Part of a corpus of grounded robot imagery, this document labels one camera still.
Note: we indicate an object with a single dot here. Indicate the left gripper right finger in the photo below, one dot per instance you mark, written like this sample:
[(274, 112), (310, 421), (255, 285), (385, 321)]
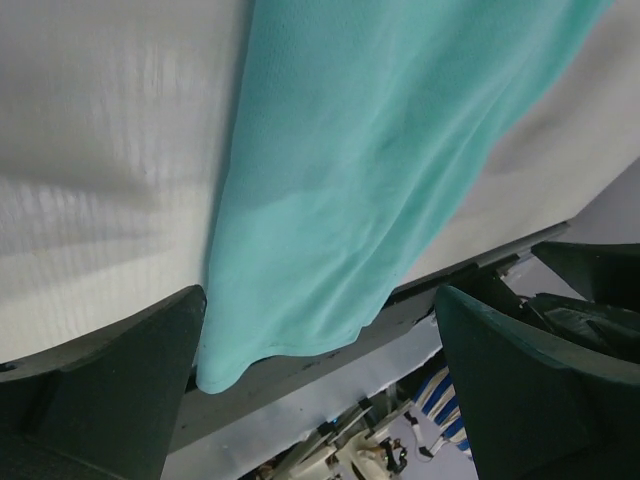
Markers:
[(536, 406)]

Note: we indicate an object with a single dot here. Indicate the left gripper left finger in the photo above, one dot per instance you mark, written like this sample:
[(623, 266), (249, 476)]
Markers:
[(104, 405)]

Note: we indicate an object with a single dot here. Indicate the teal t shirt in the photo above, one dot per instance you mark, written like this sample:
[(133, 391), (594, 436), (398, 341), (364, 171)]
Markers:
[(361, 126)]

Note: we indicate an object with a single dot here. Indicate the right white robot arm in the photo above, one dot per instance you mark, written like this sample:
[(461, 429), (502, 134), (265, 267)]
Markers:
[(605, 318)]

